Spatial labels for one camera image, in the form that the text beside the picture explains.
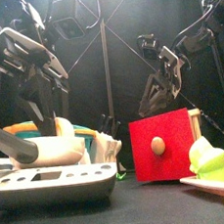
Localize white toy egg half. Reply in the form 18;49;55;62
54;114;76;139

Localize wooden drawer knob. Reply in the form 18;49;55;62
150;135;167;157

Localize red drawer front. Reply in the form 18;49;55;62
126;107;200;185

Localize orange toy food piece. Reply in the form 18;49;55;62
1;120;40;136

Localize teal toy bowl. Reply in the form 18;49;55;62
12;113;98;160

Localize white toy bowl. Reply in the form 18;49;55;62
7;130;88;173

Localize white holder with black sticks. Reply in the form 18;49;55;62
84;112;125;165

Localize grey toy tray with holes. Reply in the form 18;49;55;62
0;144;121;212

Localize green toy lettuce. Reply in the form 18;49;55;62
185;133;224;188

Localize small green toy piece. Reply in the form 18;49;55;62
115;170;127;180

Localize white plate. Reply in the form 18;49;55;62
179;171;224;208

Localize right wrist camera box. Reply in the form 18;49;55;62
136;32;162;64

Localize wooden drawer box frame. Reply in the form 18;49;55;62
187;107;204;143

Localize black cable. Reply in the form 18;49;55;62
164;0;224;51

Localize black pan handle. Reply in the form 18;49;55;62
0;118;41;168

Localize metal frame pole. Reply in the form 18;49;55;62
95;0;117;118

